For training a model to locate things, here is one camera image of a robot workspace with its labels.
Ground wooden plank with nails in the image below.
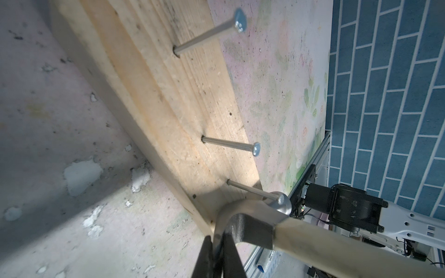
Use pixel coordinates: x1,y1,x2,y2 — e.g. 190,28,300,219
49,1,260,235

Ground far steel nail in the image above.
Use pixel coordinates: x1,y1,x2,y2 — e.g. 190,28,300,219
173,8,248,57

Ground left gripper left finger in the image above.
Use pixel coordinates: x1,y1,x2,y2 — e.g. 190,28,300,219
191,235,214,278

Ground wooden claw hammer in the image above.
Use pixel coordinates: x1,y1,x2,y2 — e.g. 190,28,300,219
213,199,445,278

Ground middle steel nail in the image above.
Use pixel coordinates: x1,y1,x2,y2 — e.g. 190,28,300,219
201,136,261,157

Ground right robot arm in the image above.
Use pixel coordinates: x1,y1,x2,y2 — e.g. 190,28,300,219
290,182,445,269

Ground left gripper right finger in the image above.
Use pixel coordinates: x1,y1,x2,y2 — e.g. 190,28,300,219
222,234,247,278

